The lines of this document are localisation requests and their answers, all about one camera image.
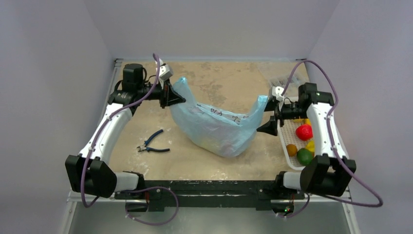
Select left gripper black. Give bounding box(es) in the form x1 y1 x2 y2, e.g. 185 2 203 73
137 77 185 109

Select light blue printed plastic bag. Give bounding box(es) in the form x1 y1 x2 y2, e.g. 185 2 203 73
170 77 268 157

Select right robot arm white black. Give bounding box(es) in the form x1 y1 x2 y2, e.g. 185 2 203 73
257 82 357 198

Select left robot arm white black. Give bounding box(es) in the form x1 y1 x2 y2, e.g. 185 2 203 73
65 62 186 199

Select yellow fake mango right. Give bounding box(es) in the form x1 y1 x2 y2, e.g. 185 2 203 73
293 118 311 125

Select small orange fake fruit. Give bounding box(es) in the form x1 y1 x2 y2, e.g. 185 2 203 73
286 144 298 157

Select small yellow fake fruit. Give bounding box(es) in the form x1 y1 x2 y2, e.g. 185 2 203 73
305 140 315 153

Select green fake fruit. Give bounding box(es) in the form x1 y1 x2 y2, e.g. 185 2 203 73
296 148 314 166

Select white plastic basket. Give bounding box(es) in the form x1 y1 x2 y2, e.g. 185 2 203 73
276 96 351 172

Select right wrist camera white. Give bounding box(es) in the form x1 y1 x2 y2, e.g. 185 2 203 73
269 86 285 102

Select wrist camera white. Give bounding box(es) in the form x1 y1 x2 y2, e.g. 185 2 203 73
269 86 285 102
159 63 174 82

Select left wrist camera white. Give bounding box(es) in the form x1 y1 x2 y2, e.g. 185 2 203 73
159 63 174 82

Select blue handled pliers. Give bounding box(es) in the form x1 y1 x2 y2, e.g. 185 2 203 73
136 129 170 154

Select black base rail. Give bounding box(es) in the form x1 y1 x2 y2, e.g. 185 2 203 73
114 180 304 212

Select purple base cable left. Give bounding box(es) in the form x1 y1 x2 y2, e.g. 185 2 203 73
125 186 180 227

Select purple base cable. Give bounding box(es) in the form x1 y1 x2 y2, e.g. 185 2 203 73
276 193 310 219
125 186 180 227

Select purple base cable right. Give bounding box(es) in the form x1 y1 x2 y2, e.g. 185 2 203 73
276 193 310 219

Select aluminium frame rail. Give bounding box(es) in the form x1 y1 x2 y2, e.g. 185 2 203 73
67 191 116 203

